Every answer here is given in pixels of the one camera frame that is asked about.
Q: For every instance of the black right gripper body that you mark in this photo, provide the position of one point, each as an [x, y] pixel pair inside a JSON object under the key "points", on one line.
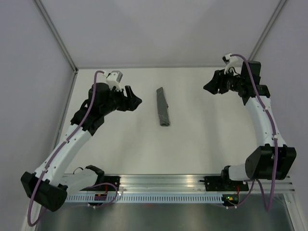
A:
{"points": [[230, 82]]}

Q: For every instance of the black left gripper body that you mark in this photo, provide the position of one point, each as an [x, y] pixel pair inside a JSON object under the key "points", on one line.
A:
{"points": [[117, 101]]}

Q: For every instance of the grey cloth napkin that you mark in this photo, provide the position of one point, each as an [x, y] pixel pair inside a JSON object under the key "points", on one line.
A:
{"points": [[162, 108]]}

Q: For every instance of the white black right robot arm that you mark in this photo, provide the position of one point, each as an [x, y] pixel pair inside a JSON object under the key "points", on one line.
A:
{"points": [[272, 157]]}

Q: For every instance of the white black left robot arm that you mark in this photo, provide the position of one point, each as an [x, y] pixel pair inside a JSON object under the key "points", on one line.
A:
{"points": [[47, 185]]}

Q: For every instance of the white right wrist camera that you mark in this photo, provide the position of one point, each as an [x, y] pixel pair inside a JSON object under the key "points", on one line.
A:
{"points": [[230, 60]]}

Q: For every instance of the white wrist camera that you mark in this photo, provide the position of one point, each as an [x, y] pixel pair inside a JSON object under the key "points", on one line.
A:
{"points": [[113, 80], [230, 60]]}

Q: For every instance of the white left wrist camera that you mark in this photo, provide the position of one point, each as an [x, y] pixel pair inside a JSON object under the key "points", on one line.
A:
{"points": [[113, 80]]}

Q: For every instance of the aluminium left side rail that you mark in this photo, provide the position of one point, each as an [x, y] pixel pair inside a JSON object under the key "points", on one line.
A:
{"points": [[63, 95]]}

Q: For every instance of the aluminium rail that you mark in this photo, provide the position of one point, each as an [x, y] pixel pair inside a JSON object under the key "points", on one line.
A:
{"points": [[63, 95], [160, 183]]}

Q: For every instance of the aluminium front rail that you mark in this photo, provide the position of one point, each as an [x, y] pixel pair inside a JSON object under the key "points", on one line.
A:
{"points": [[160, 183]]}

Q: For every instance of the aluminium frame post right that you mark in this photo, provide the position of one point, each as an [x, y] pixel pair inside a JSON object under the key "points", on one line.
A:
{"points": [[268, 27]]}

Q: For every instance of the aluminium frame post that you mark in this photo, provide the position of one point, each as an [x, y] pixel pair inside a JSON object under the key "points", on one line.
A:
{"points": [[268, 27], [55, 34]]}

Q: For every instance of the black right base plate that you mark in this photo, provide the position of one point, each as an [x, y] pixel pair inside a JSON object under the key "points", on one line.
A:
{"points": [[218, 184]]}

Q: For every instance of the white slotted cable duct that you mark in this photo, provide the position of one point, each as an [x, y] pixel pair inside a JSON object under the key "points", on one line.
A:
{"points": [[146, 198]]}

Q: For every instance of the aluminium frame post left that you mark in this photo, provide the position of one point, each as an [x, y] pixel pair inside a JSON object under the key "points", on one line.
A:
{"points": [[55, 34]]}

